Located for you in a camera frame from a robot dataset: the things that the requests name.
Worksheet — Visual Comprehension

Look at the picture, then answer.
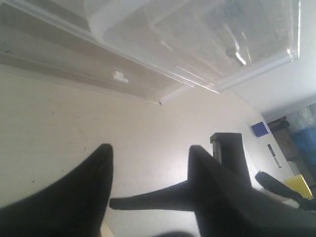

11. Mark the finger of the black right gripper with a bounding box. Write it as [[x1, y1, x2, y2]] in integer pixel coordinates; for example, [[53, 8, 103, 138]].
[[109, 180, 198, 211]]

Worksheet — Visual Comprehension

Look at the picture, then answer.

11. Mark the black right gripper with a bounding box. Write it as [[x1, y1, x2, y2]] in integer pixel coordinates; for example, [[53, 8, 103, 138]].
[[210, 132, 252, 188]]

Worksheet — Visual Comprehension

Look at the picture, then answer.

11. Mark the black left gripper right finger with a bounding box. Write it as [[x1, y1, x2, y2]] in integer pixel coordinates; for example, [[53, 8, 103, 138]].
[[188, 145, 316, 237]]

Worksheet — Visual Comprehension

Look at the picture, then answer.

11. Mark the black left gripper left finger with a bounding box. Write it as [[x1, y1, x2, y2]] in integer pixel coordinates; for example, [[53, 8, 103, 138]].
[[0, 144, 114, 237]]

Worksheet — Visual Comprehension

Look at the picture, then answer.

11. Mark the wide drawer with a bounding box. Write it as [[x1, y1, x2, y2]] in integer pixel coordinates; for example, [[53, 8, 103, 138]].
[[0, 32, 189, 105], [84, 0, 301, 92]]

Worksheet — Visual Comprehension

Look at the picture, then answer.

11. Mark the white pill bottle blue label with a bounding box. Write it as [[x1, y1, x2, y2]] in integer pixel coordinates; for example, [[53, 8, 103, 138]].
[[218, 0, 250, 27]]

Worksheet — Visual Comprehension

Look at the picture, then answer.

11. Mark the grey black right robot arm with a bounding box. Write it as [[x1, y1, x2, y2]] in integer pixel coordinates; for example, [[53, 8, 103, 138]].
[[109, 133, 316, 211]]

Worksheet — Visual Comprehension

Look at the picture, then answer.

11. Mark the clear plastic drawer cabinet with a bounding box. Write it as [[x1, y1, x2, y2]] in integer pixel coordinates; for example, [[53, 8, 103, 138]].
[[0, 0, 191, 89]]

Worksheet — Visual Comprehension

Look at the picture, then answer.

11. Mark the blue box in background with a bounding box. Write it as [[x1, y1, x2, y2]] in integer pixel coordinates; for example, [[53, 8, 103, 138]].
[[251, 121, 269, 137]]

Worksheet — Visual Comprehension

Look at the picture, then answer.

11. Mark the yellow box in background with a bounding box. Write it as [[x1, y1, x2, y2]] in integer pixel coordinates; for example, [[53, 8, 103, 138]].
[[284, 174, 313, 198]]

